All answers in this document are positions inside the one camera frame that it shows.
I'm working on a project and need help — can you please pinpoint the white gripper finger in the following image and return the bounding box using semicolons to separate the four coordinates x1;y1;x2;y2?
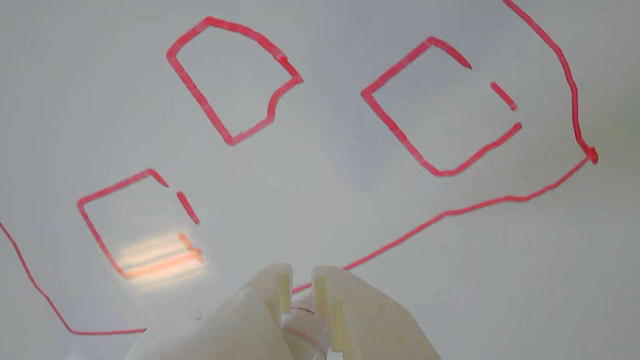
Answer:
310;264;442;360
125;263;296;360

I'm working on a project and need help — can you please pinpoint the red whiteboard marker pen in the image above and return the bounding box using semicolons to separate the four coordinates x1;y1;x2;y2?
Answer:
280;292;333;360

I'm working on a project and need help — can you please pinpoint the large white whiteboard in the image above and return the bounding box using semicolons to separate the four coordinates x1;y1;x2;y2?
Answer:
0;0;640;360

